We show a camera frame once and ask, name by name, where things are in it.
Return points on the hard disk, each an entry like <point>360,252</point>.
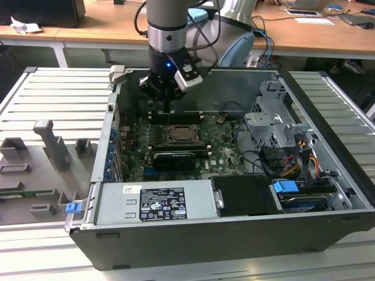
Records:
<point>301,202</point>

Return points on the blue case latch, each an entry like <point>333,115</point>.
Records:
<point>73,207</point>

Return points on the blue disk carrier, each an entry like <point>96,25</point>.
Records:
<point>284,186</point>

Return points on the grey case latch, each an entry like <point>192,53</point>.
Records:
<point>117,73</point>

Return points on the green RAM stick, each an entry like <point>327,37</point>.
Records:
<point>29,193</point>

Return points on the open black PC case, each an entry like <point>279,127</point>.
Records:
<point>205,248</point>

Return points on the silver metal drive cage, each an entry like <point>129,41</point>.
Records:
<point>263,123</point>

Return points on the wooden desk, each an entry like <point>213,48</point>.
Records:
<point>111,23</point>
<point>47,33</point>

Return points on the crumpled white paper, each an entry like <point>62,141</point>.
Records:
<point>25,27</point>

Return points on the grey closed laptop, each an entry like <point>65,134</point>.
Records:
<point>354,19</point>

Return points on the green motherboard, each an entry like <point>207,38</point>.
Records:
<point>225,146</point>

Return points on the white paper sheet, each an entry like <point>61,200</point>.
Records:
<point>313,21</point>

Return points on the CPU socket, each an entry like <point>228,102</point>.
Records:
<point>165,137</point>

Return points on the grey parts rack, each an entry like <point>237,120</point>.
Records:
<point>32,172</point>

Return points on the black computer mouse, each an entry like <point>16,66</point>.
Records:
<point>366,25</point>

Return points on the silver power supply unit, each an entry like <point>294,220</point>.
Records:
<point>117,205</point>

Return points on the person's shoes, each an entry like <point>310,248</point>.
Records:
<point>353,65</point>

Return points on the black box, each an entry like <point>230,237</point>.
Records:
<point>44,11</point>

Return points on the black RAM slot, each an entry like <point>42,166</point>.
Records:
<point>184,120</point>
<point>184,115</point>
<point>175,148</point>
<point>181,144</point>

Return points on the grey open laptop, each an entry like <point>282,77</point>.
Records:
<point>307,3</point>

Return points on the round coin battery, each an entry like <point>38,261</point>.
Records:
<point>220,119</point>

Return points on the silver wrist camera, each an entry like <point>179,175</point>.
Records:
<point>189,79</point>

